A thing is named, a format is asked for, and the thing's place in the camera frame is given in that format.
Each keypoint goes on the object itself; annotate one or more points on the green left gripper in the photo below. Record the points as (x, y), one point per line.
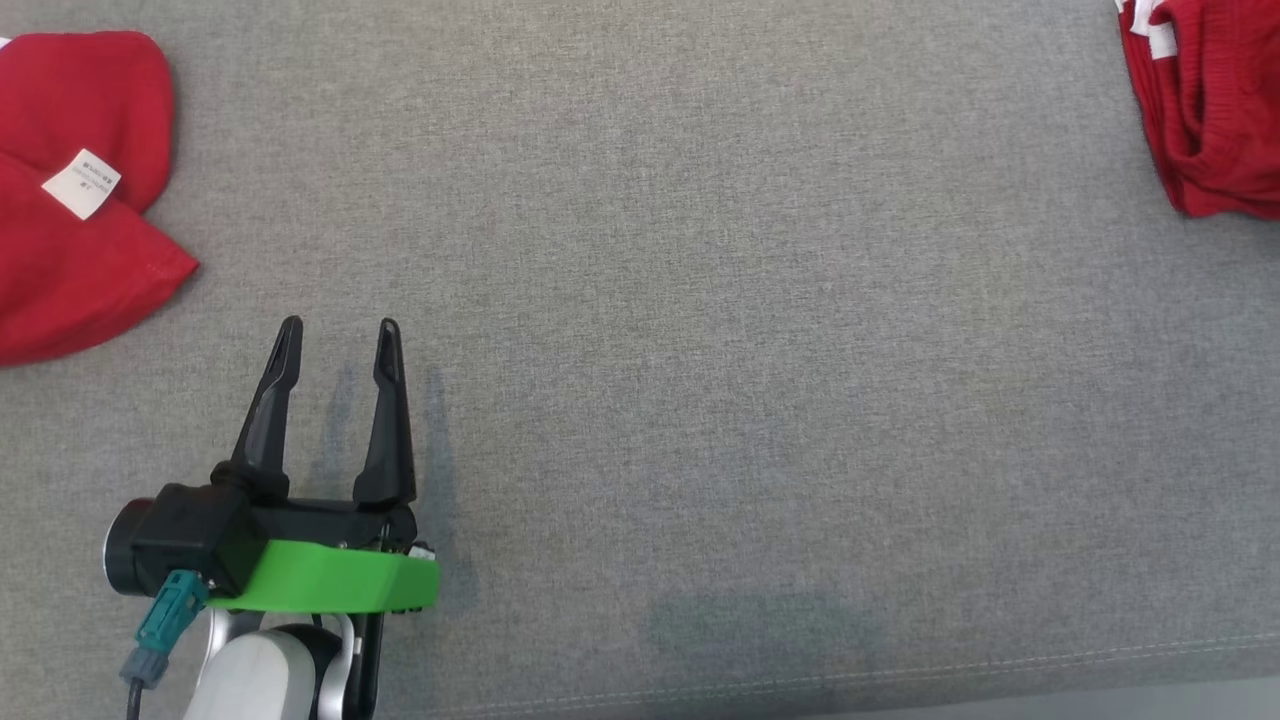
(330, 580)

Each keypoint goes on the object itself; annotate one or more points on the red Bulls jersey shirt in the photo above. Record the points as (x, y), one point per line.
(80, 280)

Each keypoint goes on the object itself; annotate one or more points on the red Bulls shorts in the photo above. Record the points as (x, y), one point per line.
(1220, 110)

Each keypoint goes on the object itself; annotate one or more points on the grey fabric sofa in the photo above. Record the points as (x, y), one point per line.
(750, 400)

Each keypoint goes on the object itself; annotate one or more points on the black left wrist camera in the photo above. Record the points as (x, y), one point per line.
(190, 535)

